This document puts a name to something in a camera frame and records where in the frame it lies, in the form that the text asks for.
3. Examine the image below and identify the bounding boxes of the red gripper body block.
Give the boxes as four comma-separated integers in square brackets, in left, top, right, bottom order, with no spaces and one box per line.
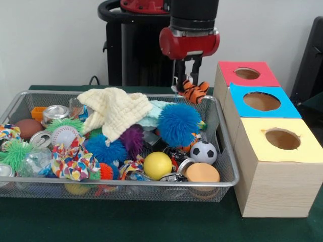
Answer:
[158,27,221,60]

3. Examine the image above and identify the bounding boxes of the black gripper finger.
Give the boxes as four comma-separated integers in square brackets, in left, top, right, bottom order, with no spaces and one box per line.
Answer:
[176,59,187,91]
[191,57,203,84]

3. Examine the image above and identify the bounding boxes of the small tiger plush toy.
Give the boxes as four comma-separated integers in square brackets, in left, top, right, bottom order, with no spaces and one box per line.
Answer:
[171,80,210,104]

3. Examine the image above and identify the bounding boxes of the blue spiky ball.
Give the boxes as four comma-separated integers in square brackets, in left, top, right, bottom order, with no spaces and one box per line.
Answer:
[157,102,202,148]
[84,135,127,166]

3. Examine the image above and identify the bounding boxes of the mint green knitted cloth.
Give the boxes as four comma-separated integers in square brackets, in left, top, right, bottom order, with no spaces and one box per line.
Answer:
[137,100,167,132]

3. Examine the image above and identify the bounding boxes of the cream knitted cloth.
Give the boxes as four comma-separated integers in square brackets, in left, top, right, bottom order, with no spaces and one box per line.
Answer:
[77,88,154,147]

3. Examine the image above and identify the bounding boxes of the shallow metal mesh bin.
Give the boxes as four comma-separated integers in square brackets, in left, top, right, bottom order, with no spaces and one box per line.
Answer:
[0,90,240,203]

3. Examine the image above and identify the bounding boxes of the wooden box with three holes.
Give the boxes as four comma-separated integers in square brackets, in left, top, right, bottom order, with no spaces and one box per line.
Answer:
[212,60,323,218]

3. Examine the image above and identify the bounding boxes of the small soccer ball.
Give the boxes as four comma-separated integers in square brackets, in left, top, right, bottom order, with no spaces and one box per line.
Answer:
[189,140,218,165]

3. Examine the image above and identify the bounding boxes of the purple spiky ball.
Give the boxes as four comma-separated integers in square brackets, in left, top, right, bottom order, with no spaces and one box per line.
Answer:
[120,125,145,161]

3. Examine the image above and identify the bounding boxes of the smooth yellow ball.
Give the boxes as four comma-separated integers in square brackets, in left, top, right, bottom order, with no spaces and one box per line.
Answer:
[143,152,173,181]

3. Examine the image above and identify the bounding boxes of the round container with orange lid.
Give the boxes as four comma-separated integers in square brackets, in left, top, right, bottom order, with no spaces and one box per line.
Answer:
[185,162,221,199]

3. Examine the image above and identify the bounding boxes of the black panel stand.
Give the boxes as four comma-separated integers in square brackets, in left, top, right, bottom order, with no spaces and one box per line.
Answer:
[290,16,323,101]

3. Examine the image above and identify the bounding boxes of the dark green table cloth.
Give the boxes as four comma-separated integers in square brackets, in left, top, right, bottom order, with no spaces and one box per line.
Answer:
[301,92,323,122]
[0,85,323,242]

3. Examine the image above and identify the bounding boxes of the small baseball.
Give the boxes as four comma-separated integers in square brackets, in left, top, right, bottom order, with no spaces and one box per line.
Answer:
[51,126,79,147]

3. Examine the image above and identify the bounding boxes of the colourful patterned cloth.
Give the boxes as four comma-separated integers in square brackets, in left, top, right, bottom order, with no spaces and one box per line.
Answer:
[51,136,100,182]

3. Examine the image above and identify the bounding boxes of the brown toy football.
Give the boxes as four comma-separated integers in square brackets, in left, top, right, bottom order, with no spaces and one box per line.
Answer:
[15,119,43,141]

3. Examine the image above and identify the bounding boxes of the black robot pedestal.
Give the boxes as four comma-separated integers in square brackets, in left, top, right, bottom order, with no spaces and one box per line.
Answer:
[97,0,177,88]

